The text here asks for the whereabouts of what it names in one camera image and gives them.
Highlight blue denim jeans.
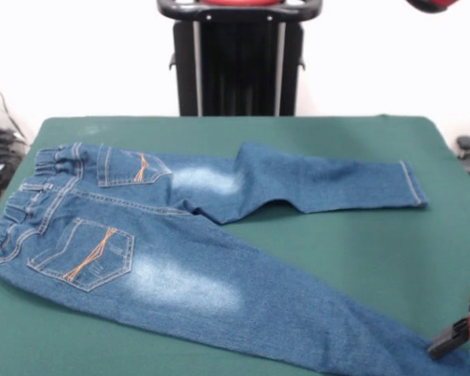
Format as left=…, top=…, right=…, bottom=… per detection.
left=0, top=140, right=470, bottom=376

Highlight dark green table cloth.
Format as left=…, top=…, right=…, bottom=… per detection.
left=0, top=114, right=470, bottom=376

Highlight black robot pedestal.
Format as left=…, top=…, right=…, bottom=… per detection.
left=156, top=0, right=323, bottom=118

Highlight black cable bundle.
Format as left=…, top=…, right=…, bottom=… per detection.
left=0, top=128, right=29, bottom=204

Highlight thin grey cable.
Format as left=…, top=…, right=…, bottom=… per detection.
left=0, top=72, right=27, bottom=142

